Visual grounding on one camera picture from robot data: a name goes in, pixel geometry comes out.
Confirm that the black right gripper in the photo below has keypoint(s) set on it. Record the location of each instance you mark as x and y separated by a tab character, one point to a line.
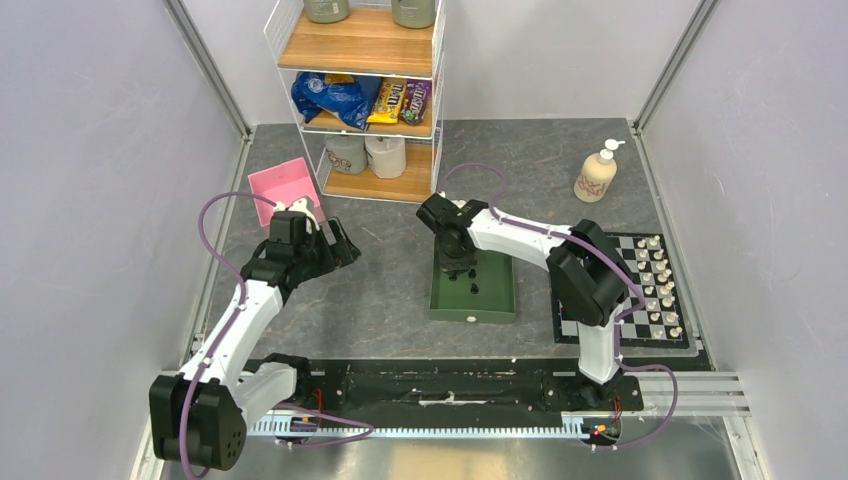
449	264

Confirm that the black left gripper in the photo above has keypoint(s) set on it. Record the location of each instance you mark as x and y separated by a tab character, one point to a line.
336	255

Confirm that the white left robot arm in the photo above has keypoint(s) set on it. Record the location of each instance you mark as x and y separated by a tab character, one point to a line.
200	415

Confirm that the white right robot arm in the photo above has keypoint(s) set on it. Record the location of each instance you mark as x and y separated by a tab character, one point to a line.
586	274

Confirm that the white chess pieces row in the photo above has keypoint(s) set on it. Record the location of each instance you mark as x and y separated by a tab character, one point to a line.
660	319

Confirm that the green plastic tray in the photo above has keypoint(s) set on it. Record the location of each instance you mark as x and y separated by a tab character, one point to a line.
494	304

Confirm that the pink plastic box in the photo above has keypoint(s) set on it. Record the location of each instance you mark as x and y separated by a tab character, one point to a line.
286	183

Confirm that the grey patterned mug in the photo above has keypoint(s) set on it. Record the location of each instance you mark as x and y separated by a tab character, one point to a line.
347	154

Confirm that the white toilet paper roll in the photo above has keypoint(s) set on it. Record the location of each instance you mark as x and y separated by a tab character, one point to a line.
386	156

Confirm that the blue snack bag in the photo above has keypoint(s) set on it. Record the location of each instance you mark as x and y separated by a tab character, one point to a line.
349	98

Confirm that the cream soap pump bottle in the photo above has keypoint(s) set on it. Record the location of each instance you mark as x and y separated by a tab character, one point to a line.
597	173

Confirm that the brown candy bag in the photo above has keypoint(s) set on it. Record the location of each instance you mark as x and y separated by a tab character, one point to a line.
415	101

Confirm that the yellow candy bag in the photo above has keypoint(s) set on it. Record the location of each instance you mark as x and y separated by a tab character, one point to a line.
387	106

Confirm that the black and white chessboard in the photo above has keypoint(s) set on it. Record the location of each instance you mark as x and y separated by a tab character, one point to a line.
624	243

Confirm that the green jar right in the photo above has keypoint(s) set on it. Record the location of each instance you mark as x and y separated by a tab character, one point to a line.
414	14

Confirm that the green jar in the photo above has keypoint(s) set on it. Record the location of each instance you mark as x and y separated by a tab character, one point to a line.
414	14
326	11

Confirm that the green jar left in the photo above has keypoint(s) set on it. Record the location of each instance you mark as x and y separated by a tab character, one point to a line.
326	11

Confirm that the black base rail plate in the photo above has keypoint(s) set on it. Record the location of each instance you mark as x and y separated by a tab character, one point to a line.
455	391

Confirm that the white wire wooden shelf rack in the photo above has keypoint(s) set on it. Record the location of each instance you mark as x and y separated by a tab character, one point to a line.
367	43

